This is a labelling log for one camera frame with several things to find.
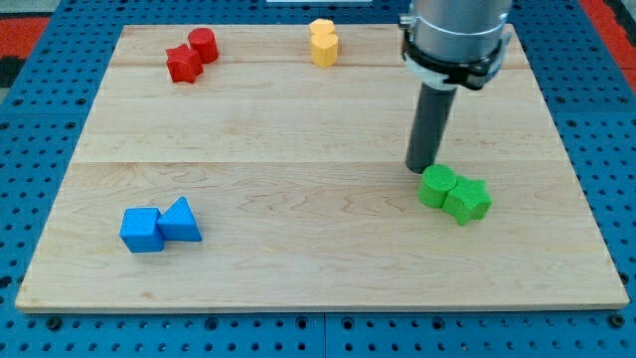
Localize green cylinder block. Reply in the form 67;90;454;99
418;164;457;208

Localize green star block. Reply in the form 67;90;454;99
441;176;492;226

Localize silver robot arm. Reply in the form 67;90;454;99
398;0;512;90

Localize red star block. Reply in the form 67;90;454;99
166;44;204;84

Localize wooden board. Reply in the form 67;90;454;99
16;25;629;313

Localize yellow heart block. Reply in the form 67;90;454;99
310;34;339;68

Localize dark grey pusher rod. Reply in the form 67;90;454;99
405;84;456;174

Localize blue triangle block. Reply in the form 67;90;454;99
157;197;203;242

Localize yellow hexagon block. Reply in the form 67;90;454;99
309;18;336;36

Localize red cylinder block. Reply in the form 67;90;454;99
188;28;220;64

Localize blue cube block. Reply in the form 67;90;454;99
119;207;165;253

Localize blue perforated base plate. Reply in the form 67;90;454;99
1;0;635;357

